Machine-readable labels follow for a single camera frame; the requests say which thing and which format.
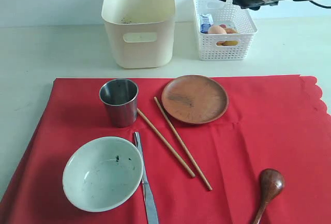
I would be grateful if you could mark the blue white milk carton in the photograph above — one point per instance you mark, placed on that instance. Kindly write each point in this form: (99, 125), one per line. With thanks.
(205, 21)

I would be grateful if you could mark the brown egg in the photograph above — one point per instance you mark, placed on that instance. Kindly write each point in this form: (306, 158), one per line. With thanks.
(216, 29)

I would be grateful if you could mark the fried chicken piece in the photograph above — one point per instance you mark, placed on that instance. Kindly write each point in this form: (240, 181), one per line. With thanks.
(230, 31)

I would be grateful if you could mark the brown wooden plate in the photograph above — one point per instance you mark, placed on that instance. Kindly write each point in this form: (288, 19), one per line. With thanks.
(194, 99)

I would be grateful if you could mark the stainless steel cup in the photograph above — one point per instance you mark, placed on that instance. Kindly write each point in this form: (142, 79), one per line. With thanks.
(120, 97)

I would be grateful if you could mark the wooden chopstick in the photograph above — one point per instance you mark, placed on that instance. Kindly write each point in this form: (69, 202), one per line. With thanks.
(166, 143)
(201, 174)

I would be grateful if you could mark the pale green bowl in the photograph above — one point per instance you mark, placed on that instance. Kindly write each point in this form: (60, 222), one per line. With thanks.
(102, 174)

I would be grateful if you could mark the metal table knife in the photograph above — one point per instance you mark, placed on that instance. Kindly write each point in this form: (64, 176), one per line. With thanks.
(150, 206)

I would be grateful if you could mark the white perforated plastic basket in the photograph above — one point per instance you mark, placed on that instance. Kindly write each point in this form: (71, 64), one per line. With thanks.
(233, 17)

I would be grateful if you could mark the cream plastic bin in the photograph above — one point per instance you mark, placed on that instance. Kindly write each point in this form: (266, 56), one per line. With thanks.
(140, 32)

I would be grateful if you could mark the red tablecloth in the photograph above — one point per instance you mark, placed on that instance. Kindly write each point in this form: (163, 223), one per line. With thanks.
(275, 122)

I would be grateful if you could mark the dark wooden spoon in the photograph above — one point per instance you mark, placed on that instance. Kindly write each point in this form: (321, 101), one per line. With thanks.
(271, 185)

